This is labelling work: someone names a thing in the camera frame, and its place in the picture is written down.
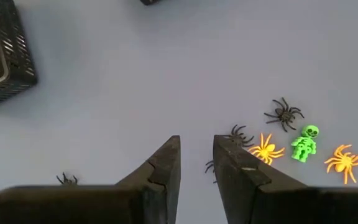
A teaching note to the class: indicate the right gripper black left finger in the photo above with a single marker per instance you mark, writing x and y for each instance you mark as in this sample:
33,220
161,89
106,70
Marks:
154,199

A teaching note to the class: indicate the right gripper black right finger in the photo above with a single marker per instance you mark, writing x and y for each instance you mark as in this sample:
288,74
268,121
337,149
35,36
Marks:
259,199

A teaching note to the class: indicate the orange plastic spider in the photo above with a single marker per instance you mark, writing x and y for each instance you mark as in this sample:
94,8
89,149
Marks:
344,162
266,151

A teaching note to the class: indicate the black plastic spider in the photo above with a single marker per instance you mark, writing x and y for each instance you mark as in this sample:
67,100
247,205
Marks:
210,167
67,180
284,114
238,138

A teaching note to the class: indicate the green plastic skeleton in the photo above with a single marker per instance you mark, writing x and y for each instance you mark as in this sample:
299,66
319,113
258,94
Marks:
304,146

